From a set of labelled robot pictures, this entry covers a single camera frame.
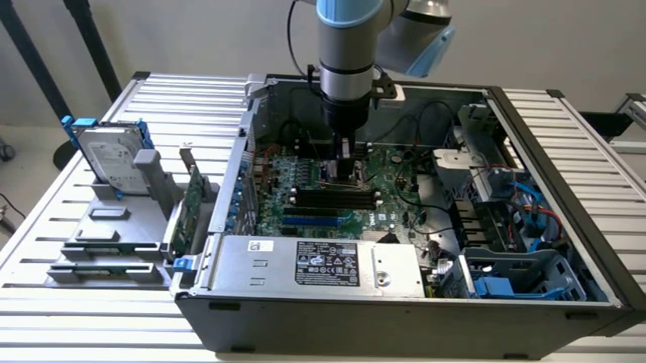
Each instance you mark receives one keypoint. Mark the blue expansion slot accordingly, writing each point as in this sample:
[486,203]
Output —
[309,221]

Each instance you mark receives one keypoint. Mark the green Dell motherboard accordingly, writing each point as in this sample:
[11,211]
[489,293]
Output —
[329,200]

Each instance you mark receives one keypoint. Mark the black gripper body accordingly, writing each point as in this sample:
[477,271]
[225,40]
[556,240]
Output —
[345,113]

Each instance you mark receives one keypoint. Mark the CPU socket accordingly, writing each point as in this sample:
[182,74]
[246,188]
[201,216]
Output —
[337,172]

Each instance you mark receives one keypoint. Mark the blue drive caddy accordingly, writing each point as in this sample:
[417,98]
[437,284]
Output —
[497,286]

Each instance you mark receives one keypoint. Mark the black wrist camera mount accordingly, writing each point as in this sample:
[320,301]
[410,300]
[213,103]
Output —
[385,87]

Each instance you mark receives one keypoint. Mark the hard disk with blue bracket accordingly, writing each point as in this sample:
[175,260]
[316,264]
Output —
[114,159]

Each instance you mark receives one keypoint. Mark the grey aluminium frame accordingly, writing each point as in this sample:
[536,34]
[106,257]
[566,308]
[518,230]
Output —
[628,117]

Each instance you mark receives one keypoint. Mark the silver power supply unit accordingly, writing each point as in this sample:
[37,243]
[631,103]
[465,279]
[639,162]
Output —
[313,264]

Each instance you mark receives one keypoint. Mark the green graphics card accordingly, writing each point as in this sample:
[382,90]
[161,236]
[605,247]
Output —
[189,211]

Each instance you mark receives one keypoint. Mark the black tripod stand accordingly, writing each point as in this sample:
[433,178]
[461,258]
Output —
[55,68]

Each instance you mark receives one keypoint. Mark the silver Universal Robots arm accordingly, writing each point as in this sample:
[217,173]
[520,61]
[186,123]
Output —
[349,45]

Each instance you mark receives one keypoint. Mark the black RAM slots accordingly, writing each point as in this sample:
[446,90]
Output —
[334,196]

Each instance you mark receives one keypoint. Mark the grey parts rack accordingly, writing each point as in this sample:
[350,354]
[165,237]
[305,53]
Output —
[126,227]

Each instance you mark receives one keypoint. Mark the black open PC case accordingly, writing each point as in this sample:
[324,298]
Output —
[404,227]

